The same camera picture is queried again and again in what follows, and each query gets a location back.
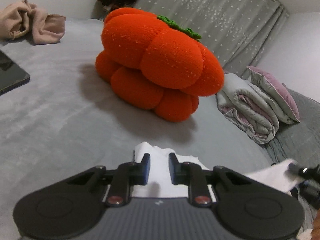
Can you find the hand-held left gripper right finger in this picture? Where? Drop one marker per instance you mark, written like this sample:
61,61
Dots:
172,168

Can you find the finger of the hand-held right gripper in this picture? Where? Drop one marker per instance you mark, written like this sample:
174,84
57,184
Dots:
298,171

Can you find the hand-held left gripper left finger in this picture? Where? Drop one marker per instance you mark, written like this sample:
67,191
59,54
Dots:
146,170

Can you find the white sweatshirt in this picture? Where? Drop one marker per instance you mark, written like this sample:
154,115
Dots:
160,165

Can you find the grey quilted blanket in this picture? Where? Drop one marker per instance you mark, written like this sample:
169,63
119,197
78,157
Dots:
297,142

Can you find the folded grey pink quilt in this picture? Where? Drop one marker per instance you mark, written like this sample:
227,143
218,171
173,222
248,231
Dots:
250,110

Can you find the grey bed sheet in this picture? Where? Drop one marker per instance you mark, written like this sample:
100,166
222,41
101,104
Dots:
62,130

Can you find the orange pumpkin plush pillow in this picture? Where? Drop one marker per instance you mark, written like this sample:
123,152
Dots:
155,60

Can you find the grey star-print curtain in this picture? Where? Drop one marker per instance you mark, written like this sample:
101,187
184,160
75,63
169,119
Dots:
212,17

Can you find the black tablet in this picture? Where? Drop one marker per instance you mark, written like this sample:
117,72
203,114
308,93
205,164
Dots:
10,75

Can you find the crumpled pink beige garment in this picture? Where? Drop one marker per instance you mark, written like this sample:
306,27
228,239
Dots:
37,22

